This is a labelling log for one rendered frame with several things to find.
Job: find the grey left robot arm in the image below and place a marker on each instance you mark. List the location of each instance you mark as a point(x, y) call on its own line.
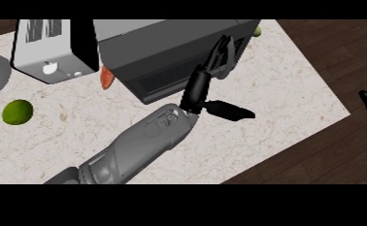
point(139, 142)

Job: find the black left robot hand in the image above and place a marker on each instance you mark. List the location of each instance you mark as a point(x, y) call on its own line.
point(198, 89)

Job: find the white toaster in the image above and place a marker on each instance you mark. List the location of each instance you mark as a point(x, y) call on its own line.
point(48, 48)

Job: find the dark grey microwave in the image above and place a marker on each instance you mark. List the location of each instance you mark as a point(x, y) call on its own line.
point(158, 55)

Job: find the grey round object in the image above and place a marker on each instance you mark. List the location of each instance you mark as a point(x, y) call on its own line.
point(4, 73)

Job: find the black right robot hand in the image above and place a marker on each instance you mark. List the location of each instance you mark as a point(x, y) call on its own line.
point(364, 99)

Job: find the green lime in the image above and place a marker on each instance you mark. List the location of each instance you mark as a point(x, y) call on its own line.
point(19, 112)

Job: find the small green fruit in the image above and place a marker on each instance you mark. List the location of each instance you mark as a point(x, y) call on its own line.
point(258, 31)

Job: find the orange carrot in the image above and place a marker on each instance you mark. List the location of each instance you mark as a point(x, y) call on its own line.
point(106, 78)

